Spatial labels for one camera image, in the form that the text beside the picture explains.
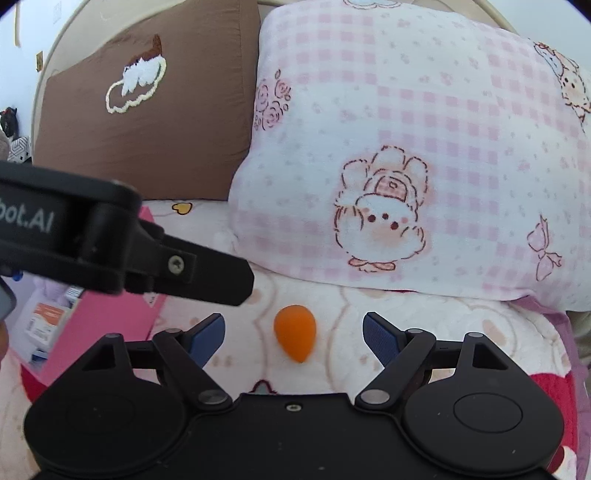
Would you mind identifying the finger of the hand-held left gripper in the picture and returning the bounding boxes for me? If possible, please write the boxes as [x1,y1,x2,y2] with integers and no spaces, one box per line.
[124,218,254,306]

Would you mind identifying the clear box with orange label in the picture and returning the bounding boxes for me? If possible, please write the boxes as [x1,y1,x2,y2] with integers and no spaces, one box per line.
[23,302,75,354]

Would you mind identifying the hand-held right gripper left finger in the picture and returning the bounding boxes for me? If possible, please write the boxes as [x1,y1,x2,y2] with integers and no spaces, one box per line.
[81,313,233,411]

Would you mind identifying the black white patterned cloth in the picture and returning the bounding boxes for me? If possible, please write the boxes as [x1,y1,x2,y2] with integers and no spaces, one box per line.
[6,136,34,163]

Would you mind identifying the beige satin quilt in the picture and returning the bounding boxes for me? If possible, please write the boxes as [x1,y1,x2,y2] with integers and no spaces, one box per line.
[566,309,591,370]

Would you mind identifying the pink cardboard storage box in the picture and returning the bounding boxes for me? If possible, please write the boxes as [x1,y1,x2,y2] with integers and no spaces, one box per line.
[7,205,168,388]

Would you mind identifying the orange makeup sponge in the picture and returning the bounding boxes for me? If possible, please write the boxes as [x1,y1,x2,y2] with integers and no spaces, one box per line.
[273,305,316,364]

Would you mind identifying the brown embroidered pillow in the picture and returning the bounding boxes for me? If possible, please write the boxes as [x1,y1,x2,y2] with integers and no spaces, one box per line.
[33,0,259,201]

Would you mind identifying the printed bear blanket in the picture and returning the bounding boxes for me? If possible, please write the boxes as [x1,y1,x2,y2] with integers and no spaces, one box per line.
[0,198,580,467]

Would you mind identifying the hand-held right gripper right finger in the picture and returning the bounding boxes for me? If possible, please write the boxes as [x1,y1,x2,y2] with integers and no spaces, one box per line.
[355,312,513,411]

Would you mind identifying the pink checked pillow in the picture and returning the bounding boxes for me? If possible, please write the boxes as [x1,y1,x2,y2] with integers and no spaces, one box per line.
[228,0,591,312]

